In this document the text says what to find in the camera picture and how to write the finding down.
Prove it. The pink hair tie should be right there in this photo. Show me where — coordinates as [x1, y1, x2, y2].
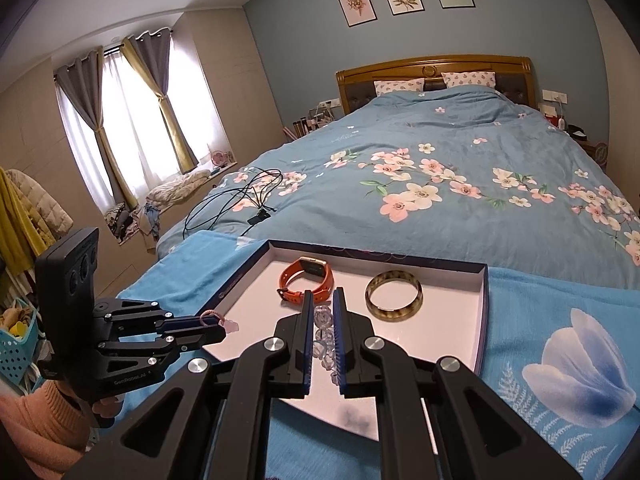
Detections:
[199, 310, 241, 335]

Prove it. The orange smartwatch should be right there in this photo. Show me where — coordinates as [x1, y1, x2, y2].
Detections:
[276, 256, 335, 307]

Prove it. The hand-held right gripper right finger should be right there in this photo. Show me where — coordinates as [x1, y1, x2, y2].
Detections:
[332, 287, 583, 480]

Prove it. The row of cosmetics bottles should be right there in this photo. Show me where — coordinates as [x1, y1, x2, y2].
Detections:
[282, 107, 341, 138]

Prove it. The black cable bundle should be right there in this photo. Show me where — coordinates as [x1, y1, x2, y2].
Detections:
[182, 169, 285, 240]

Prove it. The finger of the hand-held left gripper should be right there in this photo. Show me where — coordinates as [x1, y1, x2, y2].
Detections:
[97, 329, 227, 363]
[92, 297, 224, 337]

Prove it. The person's left hand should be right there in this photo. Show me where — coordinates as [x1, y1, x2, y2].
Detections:
[81, 394, 124, 419]

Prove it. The white patterned pillow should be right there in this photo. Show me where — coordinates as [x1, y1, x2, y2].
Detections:
[374, 78, 426, 97]
[441, 71, 498, 92]

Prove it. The yellow garment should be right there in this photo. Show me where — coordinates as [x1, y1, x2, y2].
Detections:
[0, 167, 48, 271]

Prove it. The white sheer curtain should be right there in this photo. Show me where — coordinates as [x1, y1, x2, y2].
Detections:
[57, 35, 236, 206]

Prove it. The cream folded blanket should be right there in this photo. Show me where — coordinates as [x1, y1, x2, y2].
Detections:
[147, 169, 213, 206]

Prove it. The framed pink flower picture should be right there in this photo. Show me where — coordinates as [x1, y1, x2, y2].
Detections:
[337, 0, 373, 27]

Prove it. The clear crystal bead bracelet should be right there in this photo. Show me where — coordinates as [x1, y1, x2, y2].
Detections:
[311, 304, 341, 386]

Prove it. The dark blue shallow box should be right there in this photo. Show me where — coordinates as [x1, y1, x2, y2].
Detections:
[200, 239, 490, 443]

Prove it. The wooden bed headboard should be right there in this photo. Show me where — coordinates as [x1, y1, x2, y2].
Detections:
[335, 55, 538, 121]

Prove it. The beige puffer jacket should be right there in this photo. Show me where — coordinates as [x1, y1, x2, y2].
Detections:
[7, 167, 73, 246]

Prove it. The amber bangle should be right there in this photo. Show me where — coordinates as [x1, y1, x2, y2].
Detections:
[364, 270, 425, 322]

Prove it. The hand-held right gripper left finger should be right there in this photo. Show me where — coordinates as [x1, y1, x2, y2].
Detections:
[65, 287, 316, 480]

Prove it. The blue floral duvet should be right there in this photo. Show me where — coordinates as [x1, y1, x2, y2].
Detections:
[155, 85, 640, 291]

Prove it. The blue tulip print blanket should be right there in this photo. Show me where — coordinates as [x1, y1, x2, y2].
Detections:
[117, 230, 640, 480]

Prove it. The person's left forearm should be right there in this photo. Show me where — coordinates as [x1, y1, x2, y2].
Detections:
[0, 377, 98, 480]

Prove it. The pile of clothes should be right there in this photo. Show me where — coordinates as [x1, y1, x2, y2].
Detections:
[105, 200, 163, 248]

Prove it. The grey and olive curtain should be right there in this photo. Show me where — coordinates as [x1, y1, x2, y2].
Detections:
[52, 46, 138, 213]
[120, 29, 201, 173]

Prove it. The blue plastic basket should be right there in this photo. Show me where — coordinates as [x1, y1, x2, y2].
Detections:
[0, 297, 41, 386]

